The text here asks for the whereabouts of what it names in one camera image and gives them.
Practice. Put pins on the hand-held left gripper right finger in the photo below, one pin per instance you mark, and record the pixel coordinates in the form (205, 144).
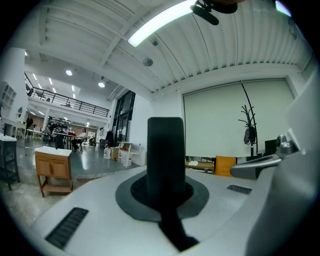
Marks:
(225, 212)

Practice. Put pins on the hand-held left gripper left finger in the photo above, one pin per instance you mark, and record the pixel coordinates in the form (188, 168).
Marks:
(105, 220)

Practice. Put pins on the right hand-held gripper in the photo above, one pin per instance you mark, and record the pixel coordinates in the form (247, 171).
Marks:
(287, 146)

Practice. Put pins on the black coat rack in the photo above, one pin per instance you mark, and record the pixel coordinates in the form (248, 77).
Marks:
(252, 152)

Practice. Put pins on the orange cushion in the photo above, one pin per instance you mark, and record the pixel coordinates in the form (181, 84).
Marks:
(225, 166)

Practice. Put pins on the black cabinet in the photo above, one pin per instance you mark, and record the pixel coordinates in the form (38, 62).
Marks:
(271, 148)

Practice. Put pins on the grey hanging bag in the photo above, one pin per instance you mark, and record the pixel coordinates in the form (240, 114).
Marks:
(247, 136)

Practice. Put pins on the wooden shelf rack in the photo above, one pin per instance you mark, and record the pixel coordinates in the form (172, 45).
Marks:
(206, 163)

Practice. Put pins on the white roller blind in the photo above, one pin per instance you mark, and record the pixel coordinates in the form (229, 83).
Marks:
(215, 120)

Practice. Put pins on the cardboard box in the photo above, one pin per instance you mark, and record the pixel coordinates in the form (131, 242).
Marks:
(114, 153)

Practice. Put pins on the white plastic jug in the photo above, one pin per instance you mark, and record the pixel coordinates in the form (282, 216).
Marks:
(107, 153)

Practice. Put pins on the wooden cabinet with white top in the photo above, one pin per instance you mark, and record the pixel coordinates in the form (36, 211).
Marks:
(52, 167)

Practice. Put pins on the small white table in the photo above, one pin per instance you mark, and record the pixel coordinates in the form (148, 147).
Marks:
(125, 143)

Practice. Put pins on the black hanging garment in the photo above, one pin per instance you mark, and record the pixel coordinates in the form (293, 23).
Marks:
(109, 138)

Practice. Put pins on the black balcony railing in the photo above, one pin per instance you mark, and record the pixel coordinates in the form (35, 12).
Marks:
(82, 106)

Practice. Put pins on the black stand with white top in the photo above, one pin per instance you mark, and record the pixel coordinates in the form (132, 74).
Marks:
(8, 138)

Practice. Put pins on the round ceiling light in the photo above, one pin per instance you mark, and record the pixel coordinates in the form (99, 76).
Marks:
(101, 84)
(69, 72)

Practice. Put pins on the round smoke detector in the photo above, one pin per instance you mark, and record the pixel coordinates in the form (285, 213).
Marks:
(147, 61)

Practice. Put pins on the long ceiling light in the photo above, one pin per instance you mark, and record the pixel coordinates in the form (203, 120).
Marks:
(160, 22)

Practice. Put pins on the black head-mounted camera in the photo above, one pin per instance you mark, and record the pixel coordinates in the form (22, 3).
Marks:
(205, 13)

